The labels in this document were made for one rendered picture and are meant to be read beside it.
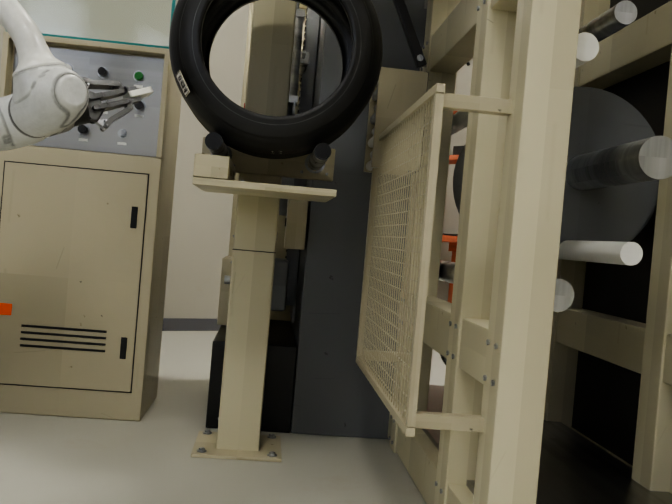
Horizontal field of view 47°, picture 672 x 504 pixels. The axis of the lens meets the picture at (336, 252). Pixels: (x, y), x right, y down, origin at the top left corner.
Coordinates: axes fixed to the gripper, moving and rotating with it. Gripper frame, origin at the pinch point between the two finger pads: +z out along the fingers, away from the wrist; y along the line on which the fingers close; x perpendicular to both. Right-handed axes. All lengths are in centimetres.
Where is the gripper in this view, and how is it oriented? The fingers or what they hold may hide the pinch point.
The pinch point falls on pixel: (138, 94)
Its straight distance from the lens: 196.6
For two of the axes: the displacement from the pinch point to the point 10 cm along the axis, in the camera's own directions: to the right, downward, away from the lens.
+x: 6.7, -2.7, -6.9
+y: 4.2, 9.0, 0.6
